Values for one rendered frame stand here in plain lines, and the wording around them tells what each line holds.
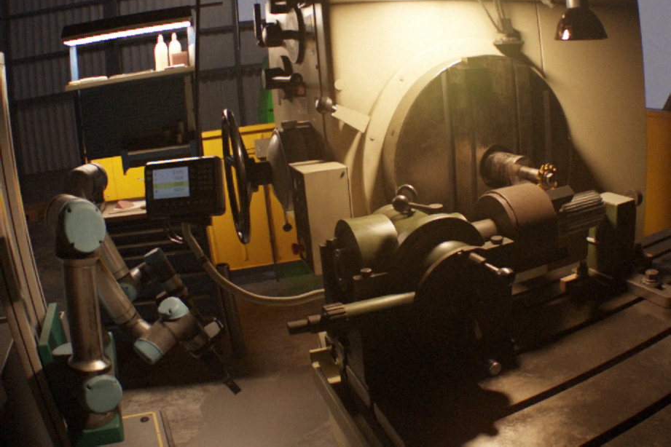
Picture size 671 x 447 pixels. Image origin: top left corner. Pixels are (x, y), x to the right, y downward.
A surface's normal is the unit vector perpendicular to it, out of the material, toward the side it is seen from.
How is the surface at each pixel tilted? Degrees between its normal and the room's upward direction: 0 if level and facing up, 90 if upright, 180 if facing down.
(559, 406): 0
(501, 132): 90
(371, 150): 90
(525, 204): 40
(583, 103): 90
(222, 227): 90
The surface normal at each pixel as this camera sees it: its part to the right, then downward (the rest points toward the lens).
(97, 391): 0.74, 0.17
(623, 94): 0.31, 0.13
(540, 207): 0.18, -0.52
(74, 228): 0.76, -0.09
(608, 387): -0.09, -0.98
